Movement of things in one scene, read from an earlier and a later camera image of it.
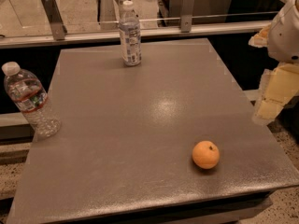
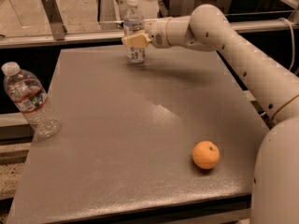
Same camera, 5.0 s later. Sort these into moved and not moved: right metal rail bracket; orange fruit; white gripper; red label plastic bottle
Moved: white gripper
Not moved: orange fruit; right metal rail bracket; red label plastic bottle
